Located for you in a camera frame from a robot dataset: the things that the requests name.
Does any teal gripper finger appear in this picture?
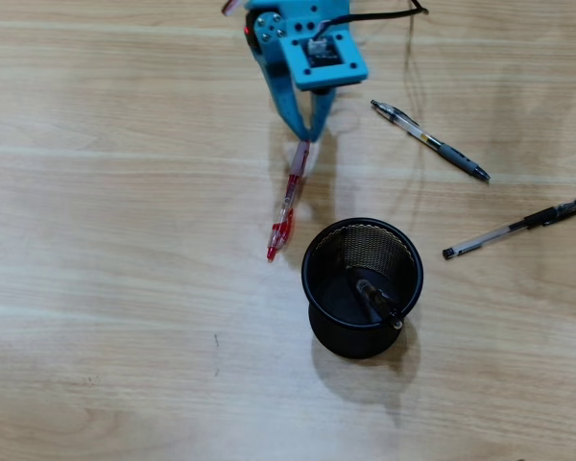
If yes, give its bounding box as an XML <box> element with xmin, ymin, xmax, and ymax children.
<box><xmin>308</xmin><ymin>87</ymin><xmax>338</xmax><ymax>142</ymax></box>
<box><xmin>253</xmin><ymin>12</ymin><xmax>312</xmax><ymax>142</ymax></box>

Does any teal gripper body black motor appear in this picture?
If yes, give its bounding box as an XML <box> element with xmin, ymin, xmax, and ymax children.
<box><xmin>243</xmin><ymin>0</ymin><xmax>351</xmax><ymax>49</ymax></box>

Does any red and white pen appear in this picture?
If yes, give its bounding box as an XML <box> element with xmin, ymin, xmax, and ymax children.
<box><xmin>266</xmin><ymin>139</ymin><xmax>312</xmax><ymax>264</ymax></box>

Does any grey grip clear pen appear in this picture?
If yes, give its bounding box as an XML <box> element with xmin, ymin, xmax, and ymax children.
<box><xmin>370</xmin><ymin>99</ymin><xmax>492</xmax><ymax>183</ymax></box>

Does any black chrome click pen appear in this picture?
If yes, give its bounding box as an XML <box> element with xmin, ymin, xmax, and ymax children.
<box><xmin>354</xmin><ymin>278</ymin><xmax>405</xmax><ymax>331</ymax></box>

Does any black capped gel pen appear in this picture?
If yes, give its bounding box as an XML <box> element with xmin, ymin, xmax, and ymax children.
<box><xmin>442</xmin><ymin>194</ymin><xmax>576</xmax><ymax>261</ymax></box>

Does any black mesh pen holder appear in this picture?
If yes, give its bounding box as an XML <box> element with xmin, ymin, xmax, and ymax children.
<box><xmin>300</xmin><ymin>217</ymin><xmax>424</xmax><ymax>360</ymax></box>

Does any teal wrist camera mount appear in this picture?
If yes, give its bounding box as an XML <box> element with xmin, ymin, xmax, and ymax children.
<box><xmin>278</xmin><ymin>21</ymin><xmax>370</xmax><ymax>93</ymax></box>

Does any black camera cable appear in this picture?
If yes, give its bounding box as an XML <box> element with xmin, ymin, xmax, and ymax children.
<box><xmin>311</xmin><ymin>0</ymin><xmax>431</xmax><ymax>42</ymax></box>

